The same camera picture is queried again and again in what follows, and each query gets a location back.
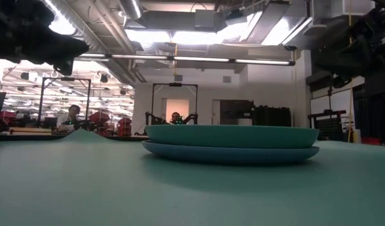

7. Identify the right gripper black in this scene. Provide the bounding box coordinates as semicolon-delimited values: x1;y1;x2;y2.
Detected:
314;0;385;89

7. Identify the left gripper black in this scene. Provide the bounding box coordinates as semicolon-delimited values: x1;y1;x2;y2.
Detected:
0;0;90;77

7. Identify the large teal plastic plate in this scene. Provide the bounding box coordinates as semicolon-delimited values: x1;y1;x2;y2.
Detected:
144;124;320;150

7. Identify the black perforated rack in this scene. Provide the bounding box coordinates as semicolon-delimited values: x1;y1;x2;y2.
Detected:
307;109;347;141

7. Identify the red machine cover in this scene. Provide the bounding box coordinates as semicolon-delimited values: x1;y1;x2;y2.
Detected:
117;117;133;137
88;112;112;126

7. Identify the red floor bin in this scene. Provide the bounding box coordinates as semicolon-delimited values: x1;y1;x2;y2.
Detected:
361;137;383;146

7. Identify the black cabinet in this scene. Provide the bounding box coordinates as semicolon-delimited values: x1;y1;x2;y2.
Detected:
251;105;292;127

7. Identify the background wooden table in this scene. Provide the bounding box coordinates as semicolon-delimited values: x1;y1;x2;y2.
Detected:
10;126;60;134

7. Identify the pale orange door panel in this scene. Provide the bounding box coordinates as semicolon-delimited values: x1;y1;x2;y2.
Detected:
165;99;190;125

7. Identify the long ceiling light bar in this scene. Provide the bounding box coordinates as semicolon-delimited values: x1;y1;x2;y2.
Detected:
73;53;296;67

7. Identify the green table mat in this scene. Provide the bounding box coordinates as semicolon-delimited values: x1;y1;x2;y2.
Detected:
0;128;385;226

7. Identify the large blue plastic plate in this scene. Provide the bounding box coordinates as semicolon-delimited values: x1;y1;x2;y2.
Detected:
141;139;321;166

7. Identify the yellow hanging cable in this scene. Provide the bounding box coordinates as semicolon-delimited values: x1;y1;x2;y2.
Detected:
347;0;354;144

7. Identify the black gantry frame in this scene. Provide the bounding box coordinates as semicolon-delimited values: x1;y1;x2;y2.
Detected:
150;82;199;125
38;77;92;127

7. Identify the dark wall screen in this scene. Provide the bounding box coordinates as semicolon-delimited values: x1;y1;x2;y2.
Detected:
219;99;255;120

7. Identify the grey ceiling duct box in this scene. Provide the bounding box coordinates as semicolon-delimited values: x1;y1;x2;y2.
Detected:
194;9;217;31

